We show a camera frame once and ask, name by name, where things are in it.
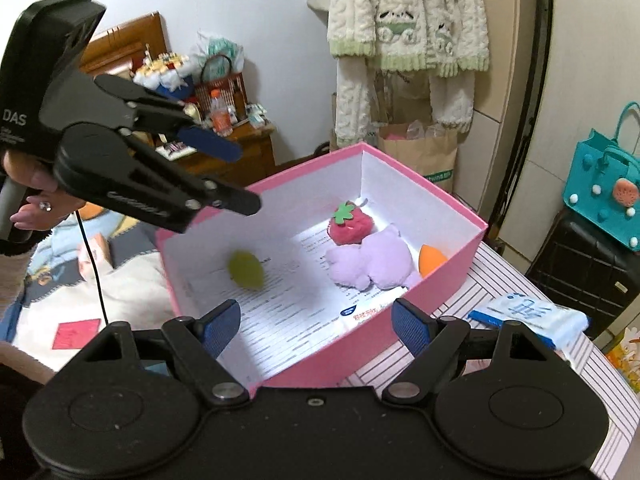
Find white plastic bag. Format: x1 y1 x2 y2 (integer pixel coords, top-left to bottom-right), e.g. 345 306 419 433
189 30 246 73

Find blue wet wipes pack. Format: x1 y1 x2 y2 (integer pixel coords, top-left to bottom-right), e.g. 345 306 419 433
468 292 588 350

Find purple plush toy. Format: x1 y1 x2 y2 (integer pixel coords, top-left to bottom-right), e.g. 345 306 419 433
325 225 426 291

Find tall beige cabinet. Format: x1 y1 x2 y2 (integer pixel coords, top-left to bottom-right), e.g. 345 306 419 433
470 0 538 226

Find pink strawberry plush toy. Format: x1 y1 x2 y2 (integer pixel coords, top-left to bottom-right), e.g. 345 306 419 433
327 201 377 247

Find person's left hand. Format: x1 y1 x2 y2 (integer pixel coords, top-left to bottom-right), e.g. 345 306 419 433
2 152 87 233

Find black suitcase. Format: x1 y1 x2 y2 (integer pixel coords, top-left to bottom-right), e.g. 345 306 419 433
525 207 640 346

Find striped tablecloth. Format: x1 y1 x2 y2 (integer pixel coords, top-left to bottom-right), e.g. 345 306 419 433
340 240 640 480

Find beige wardrobe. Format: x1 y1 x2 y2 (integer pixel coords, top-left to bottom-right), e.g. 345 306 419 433
500 0 640 261

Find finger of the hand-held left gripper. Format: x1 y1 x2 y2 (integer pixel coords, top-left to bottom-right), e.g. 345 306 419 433
117 132 263 234
94 74 244 164

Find black cable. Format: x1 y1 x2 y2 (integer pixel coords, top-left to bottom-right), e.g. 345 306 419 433
75 210 109 327

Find colourful gift bag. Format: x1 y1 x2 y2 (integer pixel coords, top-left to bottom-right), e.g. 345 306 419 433
605 327 640 377

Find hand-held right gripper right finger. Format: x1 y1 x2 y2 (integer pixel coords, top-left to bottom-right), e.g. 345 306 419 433
382 298 581 407

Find teal handbag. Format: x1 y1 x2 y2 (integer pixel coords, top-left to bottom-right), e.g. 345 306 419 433
564 102 640 252

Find wooden nightstand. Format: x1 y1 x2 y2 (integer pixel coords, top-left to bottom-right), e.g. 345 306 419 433
155 120 277 188

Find woven basket bag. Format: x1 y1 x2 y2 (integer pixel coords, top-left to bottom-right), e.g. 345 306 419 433
194 55 247 123

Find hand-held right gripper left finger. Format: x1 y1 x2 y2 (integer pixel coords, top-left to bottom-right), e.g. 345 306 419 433
50 299 251 408

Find orange drink bottle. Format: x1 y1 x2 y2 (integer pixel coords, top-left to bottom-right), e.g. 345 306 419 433
209 89 235 137

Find black clothes rack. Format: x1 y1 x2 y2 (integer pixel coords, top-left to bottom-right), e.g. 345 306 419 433
487 0 557 256

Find cream fleece robe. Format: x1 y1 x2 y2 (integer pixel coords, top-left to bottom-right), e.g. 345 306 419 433
327 0 488 148

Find small boxes on nightstand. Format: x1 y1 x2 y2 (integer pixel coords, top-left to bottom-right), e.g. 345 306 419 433
245 102 274 129

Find wooden headboard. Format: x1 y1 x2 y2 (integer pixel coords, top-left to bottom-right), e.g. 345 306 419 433
80 11 166 78

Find pink cardboard box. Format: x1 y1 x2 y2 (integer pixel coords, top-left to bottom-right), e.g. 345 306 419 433
154 142 488 397

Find green plush toy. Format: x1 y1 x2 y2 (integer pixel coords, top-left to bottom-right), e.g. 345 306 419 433
227 250 266 291

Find brown paper bag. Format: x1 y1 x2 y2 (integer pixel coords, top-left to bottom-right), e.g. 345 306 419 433
377 121 459 195

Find printed bed blanket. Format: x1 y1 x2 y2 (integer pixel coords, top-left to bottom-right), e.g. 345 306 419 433
0 200 177 361

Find pink paper note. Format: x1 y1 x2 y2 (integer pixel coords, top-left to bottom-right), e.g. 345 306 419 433
54 319 101 350

